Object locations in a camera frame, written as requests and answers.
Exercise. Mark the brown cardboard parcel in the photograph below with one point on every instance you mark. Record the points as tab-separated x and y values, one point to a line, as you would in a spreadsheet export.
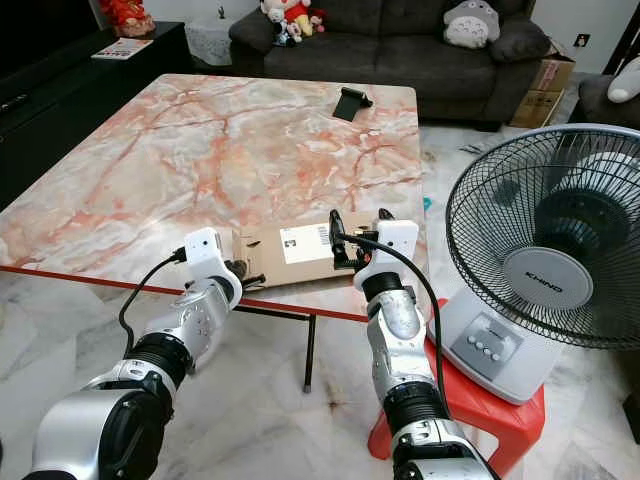
290	258

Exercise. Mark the black metal table leg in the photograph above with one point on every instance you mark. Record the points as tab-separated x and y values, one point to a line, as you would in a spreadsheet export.
309	355

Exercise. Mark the red dressed plush doll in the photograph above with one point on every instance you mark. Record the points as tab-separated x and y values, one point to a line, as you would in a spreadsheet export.
292	17

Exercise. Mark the upright brown cardboard box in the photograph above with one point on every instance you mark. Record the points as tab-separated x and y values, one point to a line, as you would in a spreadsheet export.
545	90

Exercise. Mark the white fan with black grille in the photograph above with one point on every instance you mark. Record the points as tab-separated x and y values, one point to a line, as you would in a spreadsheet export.
550	285

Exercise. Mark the white lace covered stool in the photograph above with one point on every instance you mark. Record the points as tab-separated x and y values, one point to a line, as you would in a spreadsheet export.
210	43

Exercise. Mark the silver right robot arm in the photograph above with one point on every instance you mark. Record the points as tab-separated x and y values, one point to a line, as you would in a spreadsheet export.
395	330

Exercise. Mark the white and red booklet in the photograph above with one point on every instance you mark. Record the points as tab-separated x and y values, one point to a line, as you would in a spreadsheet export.
123	49

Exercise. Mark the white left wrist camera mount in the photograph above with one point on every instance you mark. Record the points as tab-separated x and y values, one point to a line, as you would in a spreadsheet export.
205	252

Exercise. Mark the dark grey armchair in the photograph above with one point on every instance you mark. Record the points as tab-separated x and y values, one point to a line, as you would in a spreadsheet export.
595	105

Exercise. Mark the red festive ornament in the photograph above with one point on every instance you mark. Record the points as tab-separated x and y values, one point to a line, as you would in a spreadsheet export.
128	14

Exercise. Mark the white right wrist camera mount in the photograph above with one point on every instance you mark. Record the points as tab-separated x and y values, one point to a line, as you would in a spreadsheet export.
398	240

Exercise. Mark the black remote control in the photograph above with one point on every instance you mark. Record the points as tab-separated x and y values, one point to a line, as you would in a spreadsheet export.
14	101

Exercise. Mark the red plastic stool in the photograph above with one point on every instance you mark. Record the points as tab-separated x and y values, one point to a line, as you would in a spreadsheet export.
500	410

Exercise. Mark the black phone stand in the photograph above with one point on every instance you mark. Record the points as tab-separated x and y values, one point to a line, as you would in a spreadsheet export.
352	103

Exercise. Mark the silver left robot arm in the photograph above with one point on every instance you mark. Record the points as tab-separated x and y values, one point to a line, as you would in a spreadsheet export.
195	325

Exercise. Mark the dark grey fabric sofa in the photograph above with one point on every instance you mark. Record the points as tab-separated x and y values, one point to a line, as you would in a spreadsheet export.
390	65

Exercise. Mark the black TV cabinet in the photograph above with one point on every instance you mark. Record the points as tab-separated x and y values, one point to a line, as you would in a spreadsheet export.
70	110

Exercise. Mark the grey Totoro plush toy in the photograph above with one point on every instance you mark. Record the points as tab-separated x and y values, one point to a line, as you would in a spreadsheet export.
472	25

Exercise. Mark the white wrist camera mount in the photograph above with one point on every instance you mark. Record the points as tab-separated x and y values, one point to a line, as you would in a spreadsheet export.
398	240
205	252

